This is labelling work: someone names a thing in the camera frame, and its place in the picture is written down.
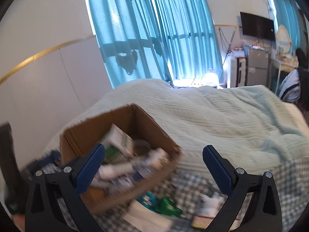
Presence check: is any white folded cloth pad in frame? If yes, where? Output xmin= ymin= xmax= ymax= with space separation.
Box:
xmin=123 ymin=200 xmax=173 ymax=232

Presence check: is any checkered bed sheet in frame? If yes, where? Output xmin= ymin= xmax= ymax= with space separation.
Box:
xmin=41 ymin=149 xmax=309 ymax=232

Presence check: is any black wall television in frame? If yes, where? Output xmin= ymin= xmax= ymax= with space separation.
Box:
xmin=240 ymin=12 xmax=275 ymax=41

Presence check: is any brown cardboard box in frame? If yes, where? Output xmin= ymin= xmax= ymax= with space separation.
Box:
xmin=59 ymin=103 xmax=182 ymax=214

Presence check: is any white tape roll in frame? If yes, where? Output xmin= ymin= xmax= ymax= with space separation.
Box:
xmin=134 ymin=139 xmax=151 ymax=156

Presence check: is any blue window curtain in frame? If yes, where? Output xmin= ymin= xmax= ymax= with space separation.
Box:
xmin=86 ymin=0 xmax=223 ymax=87

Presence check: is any round vanity mirror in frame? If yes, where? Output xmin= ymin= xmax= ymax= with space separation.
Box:
xmin=276 ymin=25 xmax=292 ymax=54

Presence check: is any blue corner curtain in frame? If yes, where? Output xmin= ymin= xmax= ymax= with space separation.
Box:
xmin=273 ymin=0 xmax=308 ymax=55

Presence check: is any white desk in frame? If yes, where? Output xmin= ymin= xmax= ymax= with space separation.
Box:
xmin=270 ymin=58 xmax=299 ymax=94

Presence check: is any black clothes pile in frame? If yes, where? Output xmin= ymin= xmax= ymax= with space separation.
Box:
xmin=295 ymin=48 xmax=308 ymax=112

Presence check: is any white tube with barcode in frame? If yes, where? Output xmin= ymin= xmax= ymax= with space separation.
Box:
xmin=96 ymin=163 xmax=134 ymax=180

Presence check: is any pale green knit blanket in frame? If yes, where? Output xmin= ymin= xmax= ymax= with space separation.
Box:
xmin=45 ymin=78 xmax=309 ymax=179

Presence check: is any green snack packet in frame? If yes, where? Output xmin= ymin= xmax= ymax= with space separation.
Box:
xmin=155 ymin=197 xmax=182 ymax=217

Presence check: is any clear plastic bag of items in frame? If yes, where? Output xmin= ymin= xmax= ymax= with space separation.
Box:
xmin=91 ymin=148 xmax=170 ymax=194

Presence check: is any green white medicine box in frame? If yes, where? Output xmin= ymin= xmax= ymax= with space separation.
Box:
xmin=99 ymin=124 xmax=134 ymax=164

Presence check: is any tan barcode box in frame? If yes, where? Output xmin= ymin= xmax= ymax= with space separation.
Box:
xmin=191 ymin=215 xmax=240 ymax=231

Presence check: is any grey mini fridge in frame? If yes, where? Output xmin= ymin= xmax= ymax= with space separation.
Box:
xmin=244 ymin=46 xmax=269 ymax=86

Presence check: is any teal foil packet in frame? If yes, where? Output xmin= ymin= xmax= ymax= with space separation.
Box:
xmin=136 ymin=192 xmax=157 ymax=212

